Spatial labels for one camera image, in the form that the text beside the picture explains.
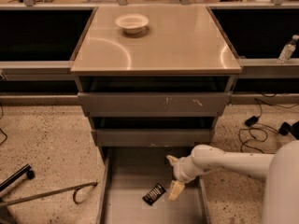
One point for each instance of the black chair leg with caster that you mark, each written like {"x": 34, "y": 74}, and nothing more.
{"x": 25, "y": 170}

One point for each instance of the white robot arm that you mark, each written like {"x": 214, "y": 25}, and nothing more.
{"x": 279, "y": 172}

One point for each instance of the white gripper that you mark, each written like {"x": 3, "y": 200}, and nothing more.
{"x": 179, "y": 171}

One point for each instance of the grey top drawer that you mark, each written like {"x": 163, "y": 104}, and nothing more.
{"x": 149, "y": 96}

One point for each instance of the grey middle drawer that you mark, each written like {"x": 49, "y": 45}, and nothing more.
{"x": 152, "y": 131}

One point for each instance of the black office chair base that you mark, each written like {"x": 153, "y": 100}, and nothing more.
{"x": 286, "y": 128}

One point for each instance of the grey drawer cabinet with counter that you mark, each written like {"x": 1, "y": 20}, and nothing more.
{"x": 178, "y": 41}

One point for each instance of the grey metal bar with hook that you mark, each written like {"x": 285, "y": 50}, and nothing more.
{"x": 74, "y": 189}

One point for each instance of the grey drawer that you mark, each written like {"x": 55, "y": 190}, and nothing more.
{"x": 152, "y": 131}
{"x": 132, "y": 172}
{"x": 149, "y": 96}

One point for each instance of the clear plastic water bottle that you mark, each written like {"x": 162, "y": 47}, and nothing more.
{"x": 288, "y": 50}

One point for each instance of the grey bottom drawer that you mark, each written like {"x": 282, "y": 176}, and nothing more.
{"x": 132, "y": 172}

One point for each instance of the white paper bowl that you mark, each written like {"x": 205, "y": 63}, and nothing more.
{"x": 132, "y": 23}

